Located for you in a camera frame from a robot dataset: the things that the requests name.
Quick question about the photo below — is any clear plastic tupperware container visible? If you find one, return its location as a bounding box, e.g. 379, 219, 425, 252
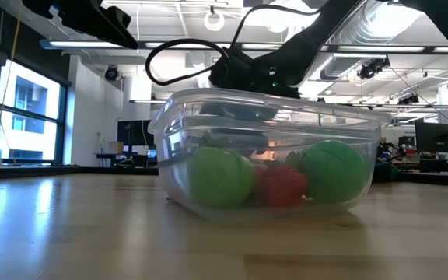
147, 87, 393, 226

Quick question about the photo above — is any light green toy apple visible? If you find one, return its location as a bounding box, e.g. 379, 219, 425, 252
187, 146, 255, 209

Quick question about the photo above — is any red toy strawberry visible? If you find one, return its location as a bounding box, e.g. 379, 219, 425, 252
261, 163, 310, 208

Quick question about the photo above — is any green toy lime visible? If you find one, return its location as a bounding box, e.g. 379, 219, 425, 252
298, 139, 369, 205

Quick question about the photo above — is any long ceiling light strip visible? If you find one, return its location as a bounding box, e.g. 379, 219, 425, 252
39, 38, 448, 54

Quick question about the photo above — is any black ceiling spotlight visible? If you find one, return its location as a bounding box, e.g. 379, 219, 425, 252
397, 94, 420, 106
104, 65, 120, 82

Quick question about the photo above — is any black computer monitor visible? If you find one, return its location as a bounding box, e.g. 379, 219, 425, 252
414, 121, 448, 153
117, 119, 158, 147

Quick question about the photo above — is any small cardboard box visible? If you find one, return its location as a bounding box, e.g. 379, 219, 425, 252
109, 140, 126, 155

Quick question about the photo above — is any large window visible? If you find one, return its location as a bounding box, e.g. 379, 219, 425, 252
0, 58, 69, 166

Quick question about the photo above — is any dark green cloth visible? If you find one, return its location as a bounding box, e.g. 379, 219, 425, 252
372, 161, 402, 184

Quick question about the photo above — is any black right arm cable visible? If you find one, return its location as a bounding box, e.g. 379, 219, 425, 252
145, 3, 326, 87

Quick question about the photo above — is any white ceiling ring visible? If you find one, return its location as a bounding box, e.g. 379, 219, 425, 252
203, 9, 226, 33

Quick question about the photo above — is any black ceiling camera cluster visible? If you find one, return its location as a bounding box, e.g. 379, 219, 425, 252
356, 57, 391, 81

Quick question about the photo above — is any silver ventilation duct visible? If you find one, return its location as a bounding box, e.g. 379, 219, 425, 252
320, 0, 429, 81

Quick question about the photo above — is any black metal table frame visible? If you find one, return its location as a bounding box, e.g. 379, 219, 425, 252
0, 163, 448, 188

